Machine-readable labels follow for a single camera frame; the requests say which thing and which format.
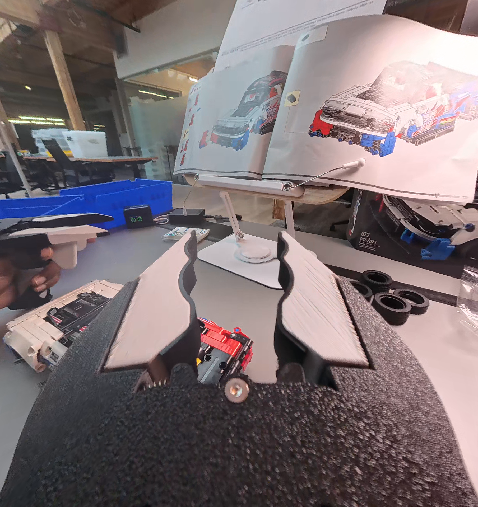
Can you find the black toy car set box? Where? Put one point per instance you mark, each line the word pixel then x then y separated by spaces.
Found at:
pixel 365 253

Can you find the white printed instruction sheet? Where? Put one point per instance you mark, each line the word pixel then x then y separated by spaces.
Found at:
pixel 262 23

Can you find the four black rubber tyres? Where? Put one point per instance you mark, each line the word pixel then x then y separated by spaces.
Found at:
pixel 445 297

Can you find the black box-shaped device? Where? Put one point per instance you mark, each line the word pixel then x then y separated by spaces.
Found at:
pixel 138 218

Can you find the white storage container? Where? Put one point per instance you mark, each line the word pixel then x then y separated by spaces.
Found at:
pixel 84 144

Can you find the toy car instruction booklet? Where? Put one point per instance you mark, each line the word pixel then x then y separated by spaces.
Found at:
pixel 421 170

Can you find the blue plastic bin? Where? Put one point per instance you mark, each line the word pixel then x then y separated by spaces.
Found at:
pixel 143 198
pixel 25 208

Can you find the folded sticker sheet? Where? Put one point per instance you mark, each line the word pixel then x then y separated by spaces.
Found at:
pixel 175 233

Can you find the black power adapter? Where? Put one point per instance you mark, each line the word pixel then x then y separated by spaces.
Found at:
pixel 187 217

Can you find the small black rubber tyre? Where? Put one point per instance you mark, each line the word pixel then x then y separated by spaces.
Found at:
pixel 419 309
pixel 356 293
pixel 381 287
pixel 389 319

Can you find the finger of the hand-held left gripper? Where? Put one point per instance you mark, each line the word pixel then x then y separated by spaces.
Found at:
pixel 56 218
pixel 64 235

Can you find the grey desk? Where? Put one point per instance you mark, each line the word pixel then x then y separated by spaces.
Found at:
pixel 441 356

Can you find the long background work table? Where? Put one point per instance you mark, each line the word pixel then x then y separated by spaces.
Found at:
pixel 116 159

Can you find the wooden pillar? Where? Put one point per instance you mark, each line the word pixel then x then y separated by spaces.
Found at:
pixel 64 79

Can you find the white toy car front section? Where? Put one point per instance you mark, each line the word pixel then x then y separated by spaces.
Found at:
pixel 28 336

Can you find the toy brick race car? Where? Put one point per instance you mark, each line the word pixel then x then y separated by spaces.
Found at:
pixel 223 344

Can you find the black office chair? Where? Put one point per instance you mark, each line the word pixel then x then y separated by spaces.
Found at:
pixel 60 158

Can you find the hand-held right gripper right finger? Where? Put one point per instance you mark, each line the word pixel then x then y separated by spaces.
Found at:
pixel 318 317

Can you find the clear plastic bag pile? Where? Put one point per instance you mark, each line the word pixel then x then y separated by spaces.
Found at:
pixel 476 301

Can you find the person's left hand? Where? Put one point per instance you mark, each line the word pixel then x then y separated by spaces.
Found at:
pixel 1 285

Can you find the white book stand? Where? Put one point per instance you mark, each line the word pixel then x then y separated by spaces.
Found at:
pixel 223 257

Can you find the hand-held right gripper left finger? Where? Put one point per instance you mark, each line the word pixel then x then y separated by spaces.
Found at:
pixel 151 317

